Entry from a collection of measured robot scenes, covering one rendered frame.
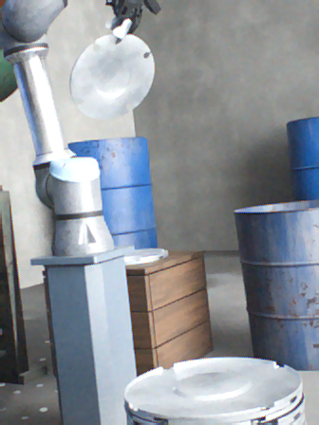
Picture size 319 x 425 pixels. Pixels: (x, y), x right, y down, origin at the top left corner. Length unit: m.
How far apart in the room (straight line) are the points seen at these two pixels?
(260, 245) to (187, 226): 3.30
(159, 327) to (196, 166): 3.29
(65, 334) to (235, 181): 3.60
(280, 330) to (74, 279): 0.74
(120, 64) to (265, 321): 0.91
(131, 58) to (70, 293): 0.85
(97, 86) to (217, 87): 3.08
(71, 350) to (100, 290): 0.16
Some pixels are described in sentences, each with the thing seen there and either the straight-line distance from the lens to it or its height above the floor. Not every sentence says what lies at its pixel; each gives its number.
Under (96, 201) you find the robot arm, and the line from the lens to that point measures 1.60.
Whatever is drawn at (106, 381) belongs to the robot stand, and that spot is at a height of 0.15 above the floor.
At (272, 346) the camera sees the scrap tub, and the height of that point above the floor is 0.07.
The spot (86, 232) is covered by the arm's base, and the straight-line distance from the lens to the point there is 1.58.
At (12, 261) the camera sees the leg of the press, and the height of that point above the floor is 0.39.
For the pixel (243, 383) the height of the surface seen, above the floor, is 0.27.
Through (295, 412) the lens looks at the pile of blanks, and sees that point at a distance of 1.07.
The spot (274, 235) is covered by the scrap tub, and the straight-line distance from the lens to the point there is 1.99.
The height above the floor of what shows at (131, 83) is 0.92.
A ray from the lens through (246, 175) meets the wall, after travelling 5.05.
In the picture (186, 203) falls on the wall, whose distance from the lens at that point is 5.29.
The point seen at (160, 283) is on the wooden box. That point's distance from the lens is 2.04.
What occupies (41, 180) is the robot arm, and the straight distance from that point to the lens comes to 1.73.
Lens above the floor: 0.61
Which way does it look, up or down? 3 degrees down
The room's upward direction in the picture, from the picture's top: 6 degrees counter-clockwise
